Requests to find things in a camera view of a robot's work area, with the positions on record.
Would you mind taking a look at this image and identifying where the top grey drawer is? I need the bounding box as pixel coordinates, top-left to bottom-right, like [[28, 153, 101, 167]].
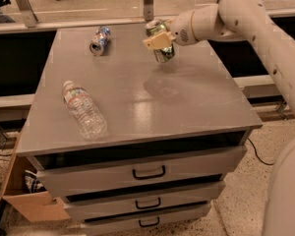
[[37, 146, 247, 197]]

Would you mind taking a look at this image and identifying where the bottom grey drawer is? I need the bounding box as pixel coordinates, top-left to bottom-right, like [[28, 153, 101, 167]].
[[81, 203, 210, 236]]

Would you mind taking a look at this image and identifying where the blue silver redbull can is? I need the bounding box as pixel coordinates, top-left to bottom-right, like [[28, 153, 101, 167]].
[[89, 26, 111, 56]]

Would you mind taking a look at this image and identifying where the checkered cloth in box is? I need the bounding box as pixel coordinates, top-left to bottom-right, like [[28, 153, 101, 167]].
[[24, 170, 45, 193]]

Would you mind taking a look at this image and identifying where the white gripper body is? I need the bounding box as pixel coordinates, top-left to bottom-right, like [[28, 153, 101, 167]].
[[170, 10, 198, 46]]

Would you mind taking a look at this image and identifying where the brown cardboard box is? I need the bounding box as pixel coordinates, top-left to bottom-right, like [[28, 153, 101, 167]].
[[0, 138, 70, 222]]

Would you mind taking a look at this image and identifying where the black floor cable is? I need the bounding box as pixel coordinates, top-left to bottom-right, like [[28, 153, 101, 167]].
[[247, 137, 275, 166]]

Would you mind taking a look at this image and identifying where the grey drawer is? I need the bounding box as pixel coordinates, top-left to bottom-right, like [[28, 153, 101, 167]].
[[37, 146, 247, 197], [81, 203, 210, 236], [64, 181, 225, 220]]

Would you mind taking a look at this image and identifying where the green soda can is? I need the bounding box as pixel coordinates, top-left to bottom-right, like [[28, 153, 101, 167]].
[[143, 19, 175, 63]]

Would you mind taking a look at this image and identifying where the clear plastic water bottle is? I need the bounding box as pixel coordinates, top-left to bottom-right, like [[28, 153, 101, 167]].
[[62, 81, 107, 140]]

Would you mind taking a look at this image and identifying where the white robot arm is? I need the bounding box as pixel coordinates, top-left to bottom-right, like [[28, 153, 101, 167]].
[[144, 0, 295, 236]]

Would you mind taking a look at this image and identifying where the middle grey drawer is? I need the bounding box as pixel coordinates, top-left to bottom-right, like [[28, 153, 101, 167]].
[[64, 181, 225, 220]]

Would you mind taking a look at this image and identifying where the grey drawer cabinet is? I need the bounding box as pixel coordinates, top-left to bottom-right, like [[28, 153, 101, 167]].
[[15, 20, 264, 236]]

